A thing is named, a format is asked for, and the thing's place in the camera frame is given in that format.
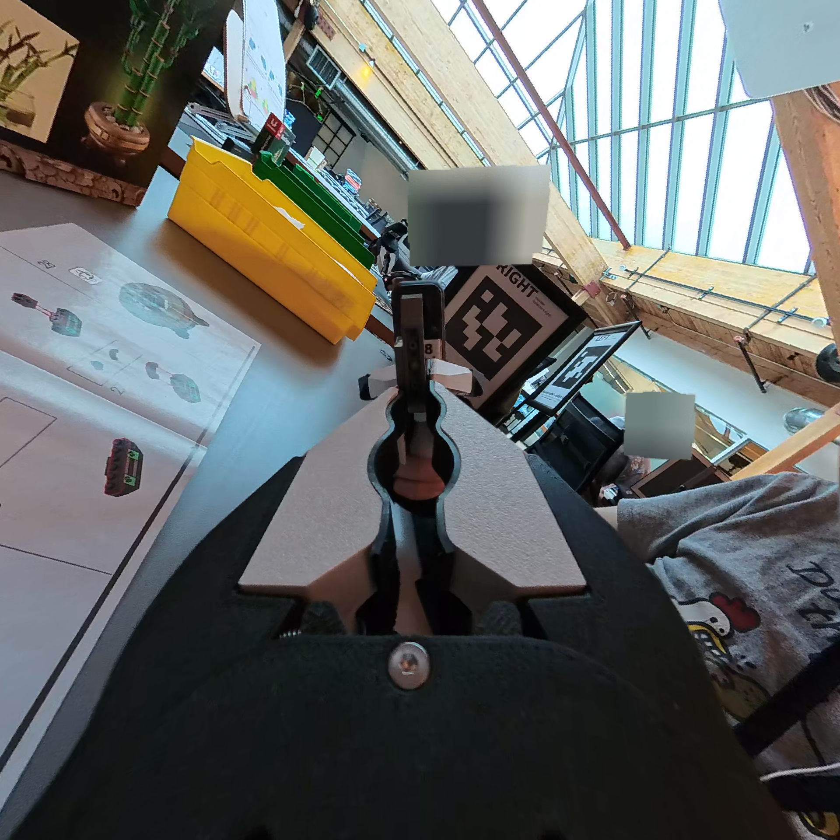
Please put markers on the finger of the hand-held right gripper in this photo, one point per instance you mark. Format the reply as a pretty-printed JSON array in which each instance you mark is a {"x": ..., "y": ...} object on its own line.
[
  {"x": 456, "y": 379},
  {"x": 382, "y": 382}
]

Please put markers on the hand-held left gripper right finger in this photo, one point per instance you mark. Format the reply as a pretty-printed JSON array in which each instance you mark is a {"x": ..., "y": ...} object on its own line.
[{"x": 512, "y": 525}]

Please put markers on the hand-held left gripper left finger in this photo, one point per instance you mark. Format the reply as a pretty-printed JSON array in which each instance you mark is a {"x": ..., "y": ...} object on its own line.
[{"x": 315, "y": 525}]

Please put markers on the grey desk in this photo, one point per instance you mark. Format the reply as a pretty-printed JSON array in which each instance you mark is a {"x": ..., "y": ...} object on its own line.
[{"x": 295, "y": 394}]

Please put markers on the person's right hand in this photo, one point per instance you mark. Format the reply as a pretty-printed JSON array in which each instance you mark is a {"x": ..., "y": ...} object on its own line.
[{"x": 420, "y": 472}]

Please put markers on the black framed marker sign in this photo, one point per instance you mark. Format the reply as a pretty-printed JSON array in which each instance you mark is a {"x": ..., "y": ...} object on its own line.
[
  {"x": 584, "y": 367},
  {"x": 499, "y": 321}
]

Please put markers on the black office chair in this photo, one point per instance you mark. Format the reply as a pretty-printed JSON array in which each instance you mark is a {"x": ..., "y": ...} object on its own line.
[{"x": 577, "y": 446}]

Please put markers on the green plastic bin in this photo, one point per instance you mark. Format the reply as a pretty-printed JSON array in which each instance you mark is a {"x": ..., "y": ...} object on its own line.
[{"x": 315, "y": 203}]

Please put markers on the yellow plastic bin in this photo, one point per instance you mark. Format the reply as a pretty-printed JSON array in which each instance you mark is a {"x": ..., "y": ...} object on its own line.
[{"x": 262, "y": 243}]

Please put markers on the small red green box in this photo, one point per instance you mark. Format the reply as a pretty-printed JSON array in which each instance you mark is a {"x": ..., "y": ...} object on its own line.
[{"x": 272, "y": 138}]

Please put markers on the open building instruction booklet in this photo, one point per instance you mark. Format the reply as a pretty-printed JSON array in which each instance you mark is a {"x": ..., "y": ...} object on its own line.
[{"x": 79, "y": 426}]

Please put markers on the printed paper sheet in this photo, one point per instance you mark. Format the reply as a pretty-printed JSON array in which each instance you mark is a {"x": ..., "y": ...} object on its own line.
[{"x": 266, "y": 59}]

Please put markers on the white document stand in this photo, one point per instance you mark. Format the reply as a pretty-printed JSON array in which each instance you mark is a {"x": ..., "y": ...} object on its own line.
[{"x": 233, "y": 79}]

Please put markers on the black toy set box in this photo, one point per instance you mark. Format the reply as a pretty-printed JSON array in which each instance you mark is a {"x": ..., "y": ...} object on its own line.
[{"x": 98, "y": 85}]

